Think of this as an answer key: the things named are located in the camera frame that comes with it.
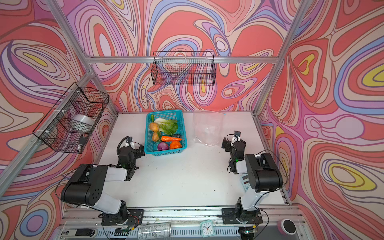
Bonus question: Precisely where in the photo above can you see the teal plastic basket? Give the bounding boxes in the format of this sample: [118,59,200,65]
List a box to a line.
[144,110,188,156]

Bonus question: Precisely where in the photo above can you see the clear zip top bag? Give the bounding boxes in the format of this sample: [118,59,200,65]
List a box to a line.
[193,111,225,147]

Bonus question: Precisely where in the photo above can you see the brown potato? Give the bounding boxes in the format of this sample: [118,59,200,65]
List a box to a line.
[149,123,160,133]

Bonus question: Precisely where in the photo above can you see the orange carrot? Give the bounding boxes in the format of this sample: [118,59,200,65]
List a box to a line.
[161,136,183,142]

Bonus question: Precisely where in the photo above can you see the green lettuce leaf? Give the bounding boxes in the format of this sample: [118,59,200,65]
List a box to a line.
[154,118,178,136]

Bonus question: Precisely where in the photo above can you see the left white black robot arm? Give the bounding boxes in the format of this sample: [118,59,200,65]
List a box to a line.
[60,136,145,231]

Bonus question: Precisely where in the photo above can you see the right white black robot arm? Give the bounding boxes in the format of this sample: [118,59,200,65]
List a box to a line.
[218,131,284,226]

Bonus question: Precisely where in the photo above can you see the small brown kiwi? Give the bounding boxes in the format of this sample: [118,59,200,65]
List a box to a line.
[152,132,161,143]

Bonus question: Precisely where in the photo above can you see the purple red onion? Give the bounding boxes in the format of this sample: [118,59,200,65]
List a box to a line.
[157,142,169,151]

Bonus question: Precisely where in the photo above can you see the teal calculator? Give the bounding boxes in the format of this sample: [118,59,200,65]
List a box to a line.
[241,175,250,192]

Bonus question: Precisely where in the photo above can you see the silver drink can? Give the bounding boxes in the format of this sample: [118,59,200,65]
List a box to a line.
[138,223,171,240]

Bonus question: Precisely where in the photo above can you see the small teal alarm clock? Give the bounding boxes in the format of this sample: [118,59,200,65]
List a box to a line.
[200,220,216,238]

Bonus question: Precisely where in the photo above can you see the black power strip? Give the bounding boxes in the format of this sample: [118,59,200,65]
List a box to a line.
[60,229,97,239]

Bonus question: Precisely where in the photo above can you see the left black wire basket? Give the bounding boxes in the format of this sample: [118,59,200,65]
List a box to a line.
[33,83,110,154]

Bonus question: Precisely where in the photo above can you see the black wire basket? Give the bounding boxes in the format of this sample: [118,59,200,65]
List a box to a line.
[33,83,110,154]
[151,51,217,86]

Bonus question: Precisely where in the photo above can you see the back black wire basket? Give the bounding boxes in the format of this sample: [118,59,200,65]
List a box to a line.
[151,51,217,86]

